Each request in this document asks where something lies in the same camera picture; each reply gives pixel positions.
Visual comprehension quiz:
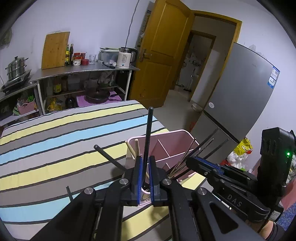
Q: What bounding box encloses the wall cable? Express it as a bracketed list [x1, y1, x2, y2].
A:
[124, 0, 140, 48]

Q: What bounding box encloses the low steel shelf table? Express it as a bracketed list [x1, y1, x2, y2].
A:
[0, 82, 45, 127]

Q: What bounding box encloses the white plastic bag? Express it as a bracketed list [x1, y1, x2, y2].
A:
[225, 150, 250, 171]

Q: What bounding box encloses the person's right forearm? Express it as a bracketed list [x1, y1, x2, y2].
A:
[259, 221, 284, 241]

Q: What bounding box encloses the induction cooker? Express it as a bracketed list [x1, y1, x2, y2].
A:
[0, 69, 32, 93]

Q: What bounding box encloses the large dark bottle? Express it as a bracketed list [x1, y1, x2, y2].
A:
[65, 94, 77, 109]

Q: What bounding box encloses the pink lid storage box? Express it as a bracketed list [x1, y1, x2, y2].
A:
[76, 90, 122, 108]

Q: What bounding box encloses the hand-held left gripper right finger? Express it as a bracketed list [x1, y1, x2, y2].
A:
[149, 156, 264, 241]

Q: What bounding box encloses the wall calendar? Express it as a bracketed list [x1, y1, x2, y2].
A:
[137, 1, 156, 47]

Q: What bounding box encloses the yellow cooking oil bottle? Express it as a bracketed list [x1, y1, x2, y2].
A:
[46, 97, 64, 113]

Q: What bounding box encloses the yellow snack bag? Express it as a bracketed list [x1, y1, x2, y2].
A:
[234, 138, 254, 156]

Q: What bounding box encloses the blue patterned cloth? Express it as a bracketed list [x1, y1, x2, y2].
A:
[277, 203, 296, 232]

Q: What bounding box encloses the green hanging cloth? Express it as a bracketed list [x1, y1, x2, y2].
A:
[0, 27, 12, 49]

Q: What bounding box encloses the wooden cutting board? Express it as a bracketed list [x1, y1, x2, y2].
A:
[41, 31, 71, 70]

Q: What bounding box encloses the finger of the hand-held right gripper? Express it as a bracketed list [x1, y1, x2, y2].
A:
[186, 157, 226, 184]
[196, 157, 225, 173]

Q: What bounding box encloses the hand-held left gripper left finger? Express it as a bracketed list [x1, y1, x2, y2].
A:
[30, 156, 143, 241]

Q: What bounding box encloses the yellow wooden door frame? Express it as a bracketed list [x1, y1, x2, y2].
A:
[189, 10, 243, 103]

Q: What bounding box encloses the black frying pan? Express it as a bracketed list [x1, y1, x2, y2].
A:
[85, 89, 116, 104]

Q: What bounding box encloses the clear plastic container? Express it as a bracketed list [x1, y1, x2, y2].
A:
[99, 47, 121, 65]

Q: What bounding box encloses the pink plastic utensil holder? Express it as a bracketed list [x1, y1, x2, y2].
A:
[125, 130, 201, 207]

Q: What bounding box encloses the striped tablecloth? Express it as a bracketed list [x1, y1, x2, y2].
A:
[0, 100, 208, 241]

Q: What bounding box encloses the grey refrigerator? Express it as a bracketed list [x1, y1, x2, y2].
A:
[191, 42, 280, 149]

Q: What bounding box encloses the steel steamer pot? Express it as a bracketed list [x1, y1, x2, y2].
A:
[6, 56, 29, 82]

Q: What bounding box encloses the yellow wooden door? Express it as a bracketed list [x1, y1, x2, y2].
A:
[129, 0, 195, 109]

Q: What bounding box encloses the tall steel shelf table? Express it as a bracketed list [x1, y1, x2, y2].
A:
[31, 63, 141, 116]

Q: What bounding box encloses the yellow label bottle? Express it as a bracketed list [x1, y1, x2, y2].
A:
[53, 76, 63, 94]

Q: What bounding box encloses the white electric kettle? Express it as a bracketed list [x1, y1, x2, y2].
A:
[116, 47, 138, 69]

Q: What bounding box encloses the pink woven basket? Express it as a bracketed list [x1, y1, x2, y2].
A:
[17, 100, 36, 115]

